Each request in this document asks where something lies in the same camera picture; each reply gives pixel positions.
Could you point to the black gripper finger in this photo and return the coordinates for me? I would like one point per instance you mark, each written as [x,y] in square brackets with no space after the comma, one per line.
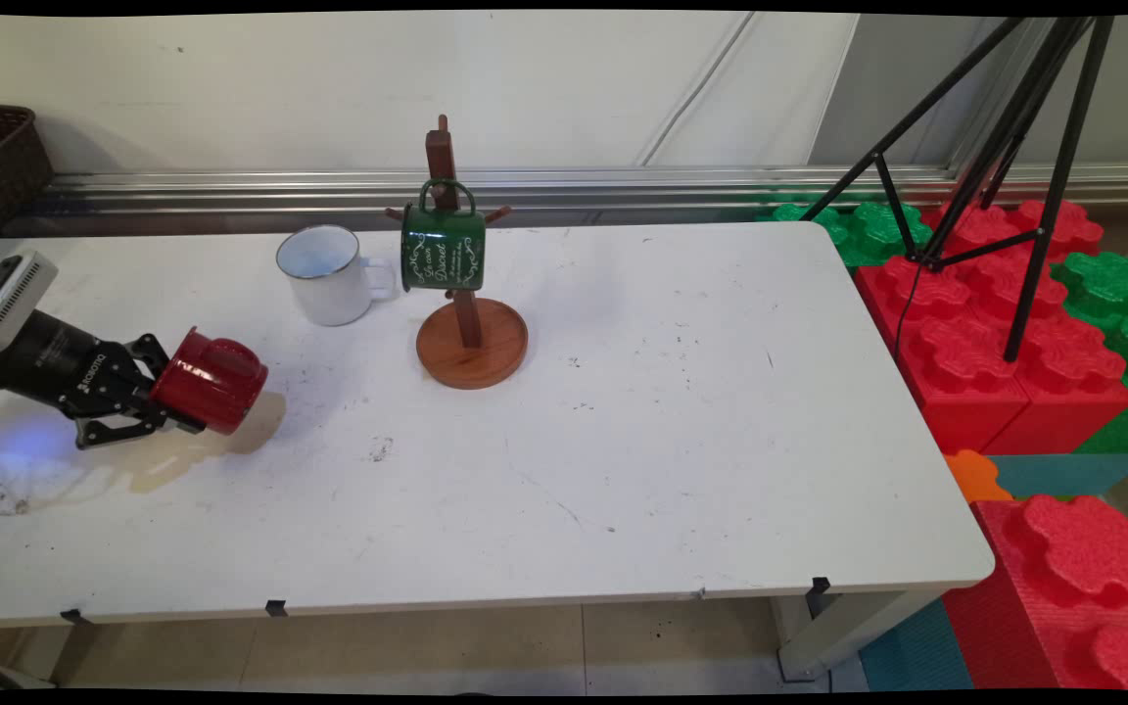
[123,426]
[146,354]

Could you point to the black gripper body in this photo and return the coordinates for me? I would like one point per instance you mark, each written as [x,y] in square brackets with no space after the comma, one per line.
[45,362]

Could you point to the red enamel mug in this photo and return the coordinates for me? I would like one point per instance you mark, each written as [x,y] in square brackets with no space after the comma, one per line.
[211,382]

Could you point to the black table edge clip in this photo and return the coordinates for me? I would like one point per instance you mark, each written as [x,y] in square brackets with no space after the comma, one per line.
[820,586]
[72,616]
[276,608]

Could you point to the brown wicker basket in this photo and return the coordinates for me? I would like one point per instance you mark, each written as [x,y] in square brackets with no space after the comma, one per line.
[1,166]

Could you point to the white enamel mug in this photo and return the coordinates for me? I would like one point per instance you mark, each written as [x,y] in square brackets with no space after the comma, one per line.
[334,284]

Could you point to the green enamel mug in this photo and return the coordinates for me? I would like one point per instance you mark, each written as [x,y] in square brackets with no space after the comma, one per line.
[442,250]

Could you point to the brown wooden mug tree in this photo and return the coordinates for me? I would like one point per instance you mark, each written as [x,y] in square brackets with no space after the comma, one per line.
[471,348]

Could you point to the green foam block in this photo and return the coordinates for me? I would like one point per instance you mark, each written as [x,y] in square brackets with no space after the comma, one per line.
[868,230]
[1112,284]

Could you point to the white table leg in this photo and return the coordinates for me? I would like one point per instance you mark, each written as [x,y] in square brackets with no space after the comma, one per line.
[848,627]

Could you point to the teal foam mat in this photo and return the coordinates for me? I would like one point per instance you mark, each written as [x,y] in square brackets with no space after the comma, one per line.
[916,651]
[1063,473]

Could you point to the large red foam block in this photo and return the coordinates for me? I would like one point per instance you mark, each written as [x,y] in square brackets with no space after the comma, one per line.
[975,352]

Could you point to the orange foam piece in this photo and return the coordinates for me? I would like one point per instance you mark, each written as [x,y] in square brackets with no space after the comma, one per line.
[973,475]

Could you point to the black tripod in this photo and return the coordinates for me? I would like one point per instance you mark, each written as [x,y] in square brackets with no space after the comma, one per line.
[1057,196]

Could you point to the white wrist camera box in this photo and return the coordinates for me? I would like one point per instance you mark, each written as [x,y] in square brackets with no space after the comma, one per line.
[21,294]

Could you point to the metal wall rail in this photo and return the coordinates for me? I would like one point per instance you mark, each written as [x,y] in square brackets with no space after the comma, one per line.
[672,186]

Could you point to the white wall conduit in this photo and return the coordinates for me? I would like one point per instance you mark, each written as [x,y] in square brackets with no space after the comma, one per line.
[696,88]

